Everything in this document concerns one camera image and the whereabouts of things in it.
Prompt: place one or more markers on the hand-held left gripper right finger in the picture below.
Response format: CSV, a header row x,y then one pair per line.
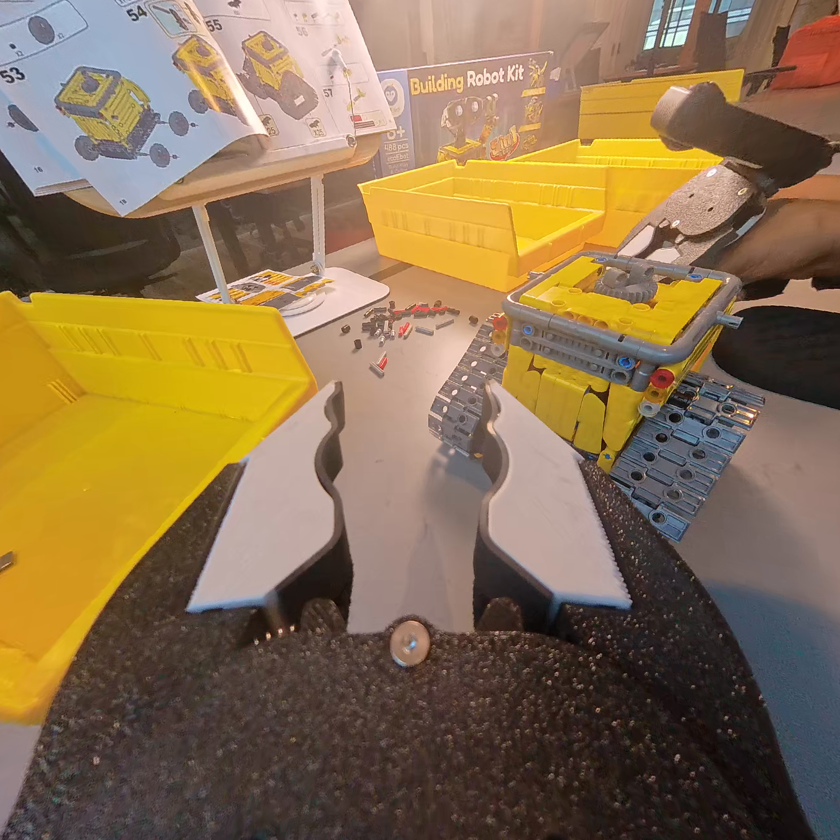
x,y
551,525

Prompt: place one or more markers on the black quilted pad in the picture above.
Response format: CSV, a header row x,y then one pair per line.
x,y
787,354

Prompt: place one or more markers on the yellow black sticker sheet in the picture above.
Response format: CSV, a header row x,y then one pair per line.
x,y
275,289

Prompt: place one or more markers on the person's right hand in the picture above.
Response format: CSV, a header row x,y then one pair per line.
x,y
800,243

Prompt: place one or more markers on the pile of small building pieces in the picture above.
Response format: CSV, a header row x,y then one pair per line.
x,y
394,321

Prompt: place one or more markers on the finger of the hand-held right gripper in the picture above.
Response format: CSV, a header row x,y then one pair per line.
x,y
642,241
669,250

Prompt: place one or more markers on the yellow plastic storage bin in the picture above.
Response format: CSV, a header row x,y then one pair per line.
x,y
459,249
131,459
630,190
656,111

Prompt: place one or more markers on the wooden board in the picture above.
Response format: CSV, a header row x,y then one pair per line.
x,y
262,177

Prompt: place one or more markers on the yellow building-block toy vehicle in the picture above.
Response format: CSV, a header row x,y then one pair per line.
x,y
590,387

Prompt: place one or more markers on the orange soft bag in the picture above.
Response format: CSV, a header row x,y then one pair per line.
x,y
814,52

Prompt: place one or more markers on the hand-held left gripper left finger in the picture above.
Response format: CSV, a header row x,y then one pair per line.
x,y
269,525

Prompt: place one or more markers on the blue toy kit box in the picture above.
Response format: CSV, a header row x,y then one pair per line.
x,y
472,98

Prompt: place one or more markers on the instruction booklet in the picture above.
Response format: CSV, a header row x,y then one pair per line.
x,y
131,79

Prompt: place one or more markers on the grey desk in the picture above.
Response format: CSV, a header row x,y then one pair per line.
x,y
407,407

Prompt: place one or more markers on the small grey track link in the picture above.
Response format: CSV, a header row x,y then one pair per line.
x,y
6,563

